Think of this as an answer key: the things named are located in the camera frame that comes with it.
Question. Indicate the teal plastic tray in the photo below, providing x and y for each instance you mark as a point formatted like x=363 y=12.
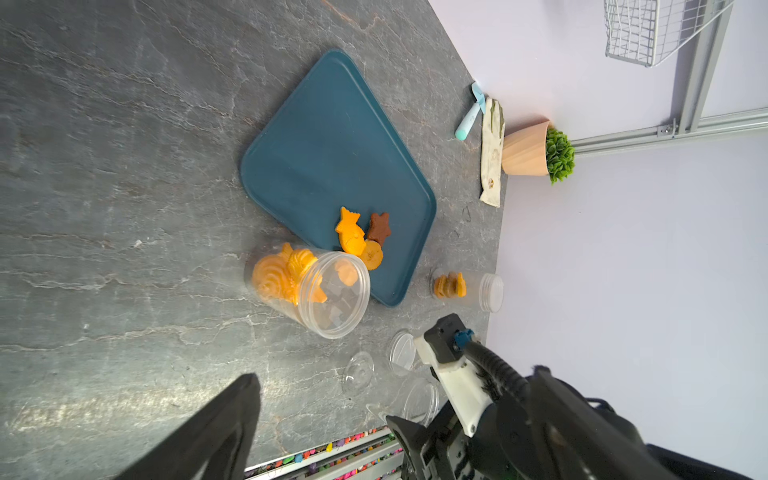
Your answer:
x=331 y=146

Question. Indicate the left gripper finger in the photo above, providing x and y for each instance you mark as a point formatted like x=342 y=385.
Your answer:
x=212 y=444

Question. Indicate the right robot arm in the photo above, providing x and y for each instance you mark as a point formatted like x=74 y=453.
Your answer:
x=539 y=428

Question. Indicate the clear cookie jar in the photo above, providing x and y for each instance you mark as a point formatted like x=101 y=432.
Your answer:
x=417 y=400
x=345 y=306
x=471 y=289

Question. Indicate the blue garden trowel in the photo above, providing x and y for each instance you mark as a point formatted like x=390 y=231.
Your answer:
x=479 y=106

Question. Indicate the potted green plant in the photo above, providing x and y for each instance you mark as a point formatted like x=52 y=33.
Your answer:
x=538 y=150

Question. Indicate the white wire wall shelf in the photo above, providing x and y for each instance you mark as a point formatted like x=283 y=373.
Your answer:
x=647 y=32

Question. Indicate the beige gardening glove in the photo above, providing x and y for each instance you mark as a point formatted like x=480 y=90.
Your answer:
x=493 y=132

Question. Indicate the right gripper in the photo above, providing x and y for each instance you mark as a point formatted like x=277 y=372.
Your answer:
x=439 y=450

